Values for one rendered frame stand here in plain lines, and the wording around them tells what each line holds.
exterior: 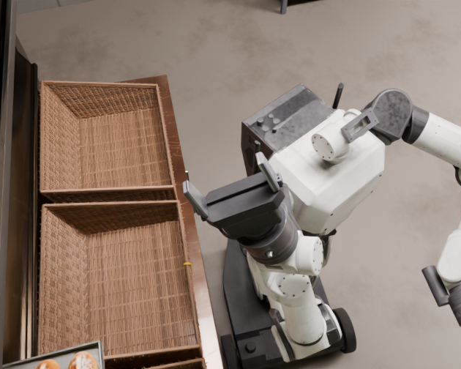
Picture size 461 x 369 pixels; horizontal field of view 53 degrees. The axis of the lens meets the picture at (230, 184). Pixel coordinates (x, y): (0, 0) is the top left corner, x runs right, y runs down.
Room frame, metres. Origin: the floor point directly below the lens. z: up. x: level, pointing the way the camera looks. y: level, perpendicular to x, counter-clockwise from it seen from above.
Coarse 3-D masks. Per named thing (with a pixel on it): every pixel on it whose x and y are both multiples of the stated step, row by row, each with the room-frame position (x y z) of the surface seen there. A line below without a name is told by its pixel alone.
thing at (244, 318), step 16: (240, 256) 0.86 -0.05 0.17; (224, 272) 0.78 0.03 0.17; (240, 272) 0.78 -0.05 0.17; (224, 288) 0.70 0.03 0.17; (240, 288) 0.70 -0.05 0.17; (320, 288) 0.70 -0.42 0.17; (240, 304) 0.63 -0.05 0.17; (256, 304) 0.63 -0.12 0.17; (240, 320) 0.56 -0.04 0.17; (256, 320) 0.56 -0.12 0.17; (240, 336) 0.48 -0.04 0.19; (256, 336) 0.48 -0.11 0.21; (272, 336) 0.48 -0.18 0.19; (240, 352) 0.41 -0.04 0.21; (256, 352) 0.41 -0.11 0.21; (272, 352) 0.42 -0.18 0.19; (320, 352) 0.43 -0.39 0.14; (256, 368) 0.36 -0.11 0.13
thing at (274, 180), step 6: (258, 156) 0.34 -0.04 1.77; (264, 156) 0.35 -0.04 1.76; (258, 162) 0.33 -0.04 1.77; (264, 162) 0.33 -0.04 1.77; (264, 168) 0.33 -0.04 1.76; (270, 168) 0.34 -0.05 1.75; (264, 174) 0.33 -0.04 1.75; (270, 174) 0.33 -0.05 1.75; (276, 174) 0.34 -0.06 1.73; (270, 180) 0.32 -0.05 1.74; (276, 180) 0.33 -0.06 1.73; (282, 180) 0.34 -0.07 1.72; (270, 186) 0.32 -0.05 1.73; (276, 186) 0.32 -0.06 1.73
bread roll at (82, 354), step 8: (80, 352) 0.21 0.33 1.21; (88, 352) 0.21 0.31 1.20; (72, 360) 0.19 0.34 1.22; (80, 360) 0.19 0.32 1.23; (88, 360) 0.19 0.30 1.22; (96, 360) 0.20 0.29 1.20; (72, 368) 0.17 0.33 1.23; (80, 368) 0.17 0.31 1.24; (88, 368) 0.18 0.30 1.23; (96, 368) 0.18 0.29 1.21
